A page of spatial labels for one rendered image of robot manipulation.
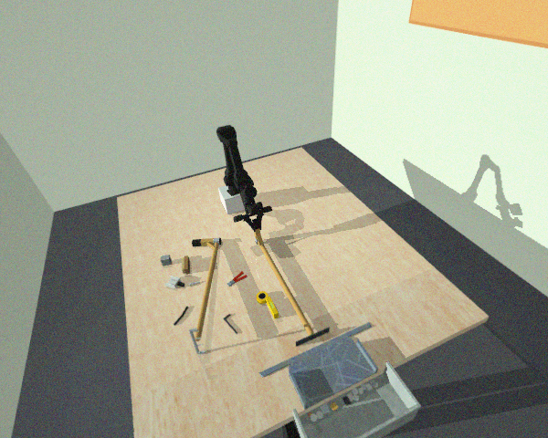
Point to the red-handled pliers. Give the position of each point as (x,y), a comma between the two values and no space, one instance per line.
(237,278)

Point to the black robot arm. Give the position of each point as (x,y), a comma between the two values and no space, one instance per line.
(236,178)

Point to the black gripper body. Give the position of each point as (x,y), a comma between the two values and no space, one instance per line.
(246,216)

